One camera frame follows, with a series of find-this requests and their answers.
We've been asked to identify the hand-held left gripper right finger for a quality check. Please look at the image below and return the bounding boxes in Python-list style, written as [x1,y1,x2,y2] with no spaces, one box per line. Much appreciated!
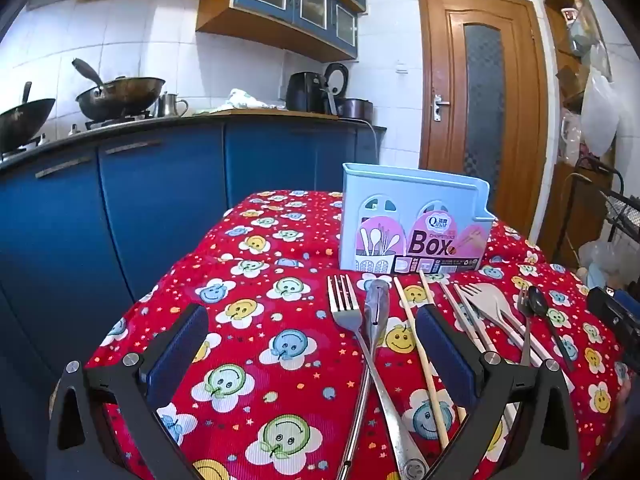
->
[415,304,582,480]

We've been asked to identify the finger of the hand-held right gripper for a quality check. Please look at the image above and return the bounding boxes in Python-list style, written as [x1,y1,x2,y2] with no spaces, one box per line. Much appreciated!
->
[605,286,640,318]
[586,286,640,359]

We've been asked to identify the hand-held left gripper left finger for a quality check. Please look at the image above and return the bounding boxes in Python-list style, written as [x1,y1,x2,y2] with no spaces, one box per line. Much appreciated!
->
[46,303,209,480]

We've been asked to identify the wooden chopstick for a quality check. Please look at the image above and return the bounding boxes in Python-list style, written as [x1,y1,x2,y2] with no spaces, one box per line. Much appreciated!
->
[419,269,441,311]
[393,276,451,451]

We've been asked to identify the beige plastic spoon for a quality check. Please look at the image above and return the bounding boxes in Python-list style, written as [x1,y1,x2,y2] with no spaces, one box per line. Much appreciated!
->
[474,281,576,391]

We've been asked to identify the small steel fork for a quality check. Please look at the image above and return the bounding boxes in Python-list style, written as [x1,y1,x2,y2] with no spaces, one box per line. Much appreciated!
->
[516,287,535,367]

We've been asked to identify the black spoon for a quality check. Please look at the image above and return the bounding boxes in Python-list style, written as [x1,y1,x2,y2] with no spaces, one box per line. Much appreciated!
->
[526,285,577,373]

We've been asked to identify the large steel fork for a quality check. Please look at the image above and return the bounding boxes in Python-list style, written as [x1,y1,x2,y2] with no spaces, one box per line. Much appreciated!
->
[326,274,373,480]

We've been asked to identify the light blue utensil holder box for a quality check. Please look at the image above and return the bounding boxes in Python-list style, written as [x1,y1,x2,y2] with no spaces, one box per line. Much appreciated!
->
[339,162,497,275]

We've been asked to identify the clear plastic bag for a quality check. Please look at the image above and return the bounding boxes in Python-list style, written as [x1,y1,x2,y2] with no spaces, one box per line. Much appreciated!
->
[580,240,623,286]

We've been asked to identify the black metal rack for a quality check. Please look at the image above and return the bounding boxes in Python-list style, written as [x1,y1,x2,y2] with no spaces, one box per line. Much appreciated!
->
[560,155,640,271]

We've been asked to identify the red floral tablecloth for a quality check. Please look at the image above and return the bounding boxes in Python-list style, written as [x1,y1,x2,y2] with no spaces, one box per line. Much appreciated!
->
[82,189,633,480]

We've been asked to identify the blue kitchen base cabinets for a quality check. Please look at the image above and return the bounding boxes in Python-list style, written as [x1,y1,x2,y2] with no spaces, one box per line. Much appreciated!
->
[0,110,388,411]

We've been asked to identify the white hanging plastic bag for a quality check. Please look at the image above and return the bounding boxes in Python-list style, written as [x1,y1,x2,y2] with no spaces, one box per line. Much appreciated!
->
[580,67,622,157]

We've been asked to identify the wooden shelf unit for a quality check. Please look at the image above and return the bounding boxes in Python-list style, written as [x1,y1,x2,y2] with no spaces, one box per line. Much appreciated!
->
[542,0,640,266]

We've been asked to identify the gas stove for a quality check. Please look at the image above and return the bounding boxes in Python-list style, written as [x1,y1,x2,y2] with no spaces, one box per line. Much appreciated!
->
[82,110,157,132]

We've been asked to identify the steel kettle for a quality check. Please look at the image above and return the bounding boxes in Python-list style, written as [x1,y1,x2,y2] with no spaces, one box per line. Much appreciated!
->
[154,91,190,119]

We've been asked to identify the dark rice cooker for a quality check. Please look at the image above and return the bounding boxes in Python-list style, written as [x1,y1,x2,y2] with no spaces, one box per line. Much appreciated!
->
[324,62,374,121]

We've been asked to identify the large brown wok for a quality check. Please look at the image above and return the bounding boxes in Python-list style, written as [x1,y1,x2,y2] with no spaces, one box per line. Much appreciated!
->
[71,58,167,122]

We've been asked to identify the white cloth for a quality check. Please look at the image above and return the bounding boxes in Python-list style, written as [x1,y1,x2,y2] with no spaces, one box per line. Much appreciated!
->
[207,88,277,113]

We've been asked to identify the black wok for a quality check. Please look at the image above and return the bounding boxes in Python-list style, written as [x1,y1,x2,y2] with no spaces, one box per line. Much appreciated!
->
[0,81,57,157]

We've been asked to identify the black air fryer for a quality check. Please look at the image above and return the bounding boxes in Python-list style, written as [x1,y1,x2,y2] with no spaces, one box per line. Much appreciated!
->
[286,71,328,112]

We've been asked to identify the wooden door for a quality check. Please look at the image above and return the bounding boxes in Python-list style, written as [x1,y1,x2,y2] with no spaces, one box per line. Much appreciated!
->
[417,0,551,256]

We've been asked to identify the white power cable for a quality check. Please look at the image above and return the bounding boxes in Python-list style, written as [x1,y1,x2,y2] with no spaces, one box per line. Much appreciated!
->
[367,119,382,161]

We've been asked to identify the blue glass-door wall cabinet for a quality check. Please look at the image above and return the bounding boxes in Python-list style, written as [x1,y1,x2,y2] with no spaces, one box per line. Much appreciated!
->
[195,0,368,63]

